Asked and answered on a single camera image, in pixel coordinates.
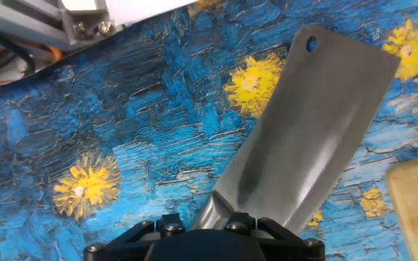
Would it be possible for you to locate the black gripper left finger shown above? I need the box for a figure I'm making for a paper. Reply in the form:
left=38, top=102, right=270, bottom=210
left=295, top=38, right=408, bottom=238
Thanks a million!
left=83, top=212, right=187, bottom=261

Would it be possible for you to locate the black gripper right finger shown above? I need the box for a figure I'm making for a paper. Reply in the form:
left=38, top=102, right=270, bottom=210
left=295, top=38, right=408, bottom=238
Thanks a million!
left=224, top=212, right=326, bottom=261

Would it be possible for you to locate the steel cleaver knife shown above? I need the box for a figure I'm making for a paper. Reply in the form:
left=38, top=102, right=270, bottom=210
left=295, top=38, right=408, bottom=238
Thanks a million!
left=190, top=24, right=401, bottom=236

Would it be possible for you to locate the bamboo cutting board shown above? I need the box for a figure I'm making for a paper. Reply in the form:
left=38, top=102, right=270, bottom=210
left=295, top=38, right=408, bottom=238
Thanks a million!
left=385, top=150, right=418, bottom=261

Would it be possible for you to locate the starry night print tablecloth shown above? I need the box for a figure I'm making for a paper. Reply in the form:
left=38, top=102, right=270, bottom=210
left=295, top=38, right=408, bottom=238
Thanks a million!
left=0, top=0, right=418, bottom=261

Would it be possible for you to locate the printed white paper sheet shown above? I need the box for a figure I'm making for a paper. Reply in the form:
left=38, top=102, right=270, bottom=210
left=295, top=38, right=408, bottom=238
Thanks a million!
left=105, top=0, right=197, bottom=27

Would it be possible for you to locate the aluminium corner bracket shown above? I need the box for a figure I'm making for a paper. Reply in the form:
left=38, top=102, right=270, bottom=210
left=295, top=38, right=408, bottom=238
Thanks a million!
left=0, top=0, right=116, bottom=51

